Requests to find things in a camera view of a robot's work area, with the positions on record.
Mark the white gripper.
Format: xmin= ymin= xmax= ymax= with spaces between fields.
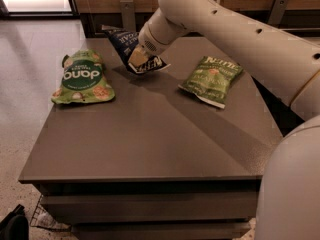
xmin=129 ymin=23 xmax=169 ymax=67

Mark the blue Kettle chip bag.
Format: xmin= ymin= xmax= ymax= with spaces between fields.
xmin=102 ymin=25 xmax=168 ymax=75

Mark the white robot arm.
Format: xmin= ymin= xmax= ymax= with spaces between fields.
xmin=129 ymin=0 xmax=320 ymax=240

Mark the green Dang rice chip bag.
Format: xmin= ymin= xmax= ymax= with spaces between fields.
xmin=51 ymin=49 xmax=115 ymax=104

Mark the green Kettle jalapeno chip bag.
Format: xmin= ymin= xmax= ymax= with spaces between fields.
xmin=179 ymin=56 xmax=243 ymax=109

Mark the black bag on floor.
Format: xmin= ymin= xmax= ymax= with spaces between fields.
xmin=0 ymin=204 xmax=29 ymax=240

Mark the grey drawer cabinet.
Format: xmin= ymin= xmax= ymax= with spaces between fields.
xmin=20 ymin=38 xmax=282 ymax=228

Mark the upper grey drawer front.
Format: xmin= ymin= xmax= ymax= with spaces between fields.
xmin=41 ymin=192 xmax=257 ymax=224

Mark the grey drawer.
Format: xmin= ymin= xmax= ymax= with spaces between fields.
xmin=41 ymin=192 xmax=257 ymax=224
xmin=72 ymin=222 xmax=250 ymax=240

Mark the lower grey drawer front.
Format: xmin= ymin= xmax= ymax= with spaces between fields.
xmin=72 ymin=222 xmax=250 ymax=240

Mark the left metal wall bracket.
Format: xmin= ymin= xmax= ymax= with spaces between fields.
xmin=120 ymin=0 xmax=136 ymax=32

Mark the metal wall bracket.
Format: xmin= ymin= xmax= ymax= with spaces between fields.
xmin=120 ymin=0 xmax=136 ymax=32
xmin=267 ymin=0 xmax=289 ymax=26

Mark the right metal wall bracket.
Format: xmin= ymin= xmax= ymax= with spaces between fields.
xmin=267 ymin=0 xmax=289 ymax=26

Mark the wire basket on floor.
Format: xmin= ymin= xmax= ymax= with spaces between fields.
xmin=29 ymin=196 xmax=71 ymax=232

